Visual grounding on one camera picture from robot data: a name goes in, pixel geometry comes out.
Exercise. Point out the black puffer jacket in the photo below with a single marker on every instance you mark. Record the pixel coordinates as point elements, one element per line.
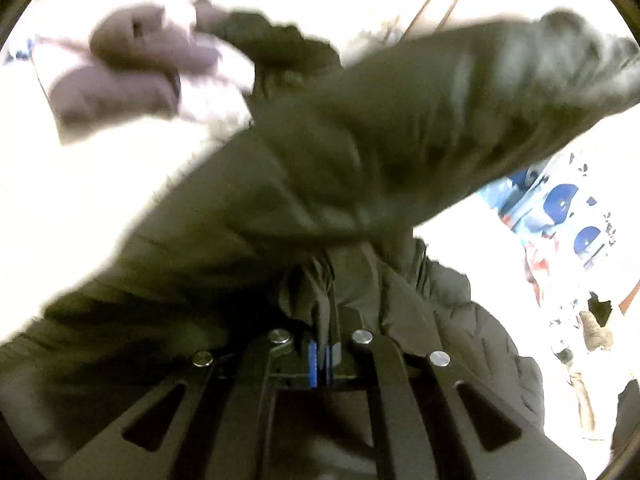
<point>350,160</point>

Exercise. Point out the olive garment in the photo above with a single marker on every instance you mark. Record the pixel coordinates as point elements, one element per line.
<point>596,332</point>

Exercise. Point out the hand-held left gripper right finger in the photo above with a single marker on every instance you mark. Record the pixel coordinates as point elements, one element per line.
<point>327,365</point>

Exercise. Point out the purple two-tone jacket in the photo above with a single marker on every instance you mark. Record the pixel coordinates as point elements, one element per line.
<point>130,60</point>

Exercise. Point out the small black cloth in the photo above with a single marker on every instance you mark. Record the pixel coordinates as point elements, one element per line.
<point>599,305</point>

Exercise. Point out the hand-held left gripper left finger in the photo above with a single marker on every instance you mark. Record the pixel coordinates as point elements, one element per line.
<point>313,365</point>

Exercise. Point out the whale print curtain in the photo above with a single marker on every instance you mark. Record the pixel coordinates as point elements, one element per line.
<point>560,200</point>

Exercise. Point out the brown tree wall sticker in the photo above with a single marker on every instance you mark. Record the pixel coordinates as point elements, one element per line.
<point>631,296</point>

